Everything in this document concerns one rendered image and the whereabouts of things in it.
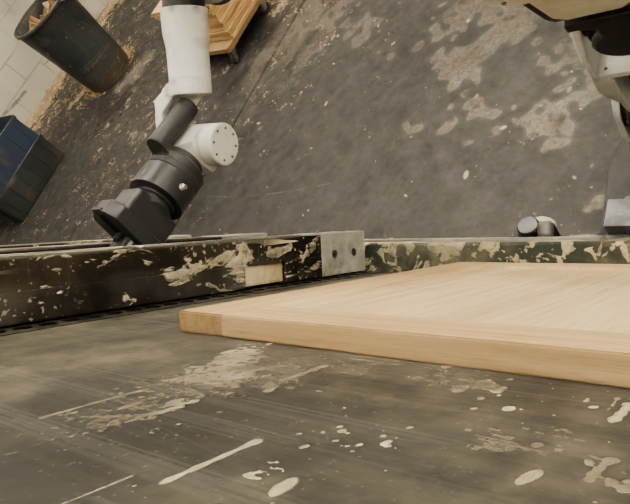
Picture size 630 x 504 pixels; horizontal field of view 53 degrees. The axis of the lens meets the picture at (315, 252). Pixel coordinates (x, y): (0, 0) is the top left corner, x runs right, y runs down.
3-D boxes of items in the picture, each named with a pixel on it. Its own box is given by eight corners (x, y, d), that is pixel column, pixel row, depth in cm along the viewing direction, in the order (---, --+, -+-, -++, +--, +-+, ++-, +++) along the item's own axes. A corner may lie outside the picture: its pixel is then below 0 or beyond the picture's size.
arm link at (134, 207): (135, 267, 96) (176, 210, 102) (175, 268, 90) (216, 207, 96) (77, 211, 89) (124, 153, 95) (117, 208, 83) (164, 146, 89)
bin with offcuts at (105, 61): (146, 44, 465) (75, -25, 421) (110, 99, 450) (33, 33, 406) (111, 50, 500) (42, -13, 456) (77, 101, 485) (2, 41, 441)
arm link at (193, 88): (187, 164, 106) (179, 82, 103) (226, 164, 101) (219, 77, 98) (157, 167, 101) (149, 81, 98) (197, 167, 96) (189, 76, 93)
